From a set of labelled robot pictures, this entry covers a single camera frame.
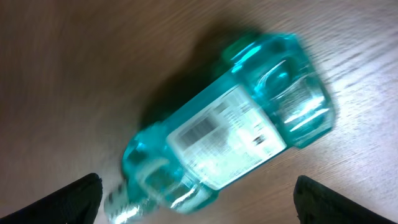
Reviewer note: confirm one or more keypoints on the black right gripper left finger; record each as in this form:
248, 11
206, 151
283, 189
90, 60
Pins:
75, 203

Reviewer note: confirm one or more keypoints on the teal mouthwash bottle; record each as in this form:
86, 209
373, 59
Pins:
268, 99

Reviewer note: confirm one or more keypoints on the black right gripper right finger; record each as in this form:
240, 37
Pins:
318, 204

